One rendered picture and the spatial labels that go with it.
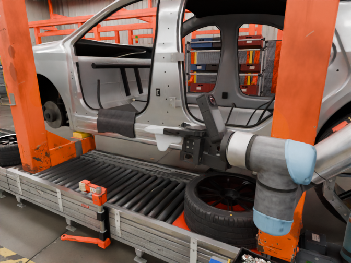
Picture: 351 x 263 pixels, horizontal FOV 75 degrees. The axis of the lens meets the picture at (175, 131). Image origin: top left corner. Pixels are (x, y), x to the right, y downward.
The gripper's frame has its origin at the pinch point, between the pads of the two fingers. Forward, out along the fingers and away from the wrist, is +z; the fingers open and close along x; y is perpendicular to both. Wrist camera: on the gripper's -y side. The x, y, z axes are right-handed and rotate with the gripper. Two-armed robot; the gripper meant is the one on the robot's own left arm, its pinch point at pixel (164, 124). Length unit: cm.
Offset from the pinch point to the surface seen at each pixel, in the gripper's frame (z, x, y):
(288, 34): -16, 47, -33
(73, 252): 112, 35, 119
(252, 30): 225, 615, -197
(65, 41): 185, 66, -47
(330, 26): -28, 49, -35
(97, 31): 764, 475, -209
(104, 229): 93, 49, 97
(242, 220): 2, 81, 64
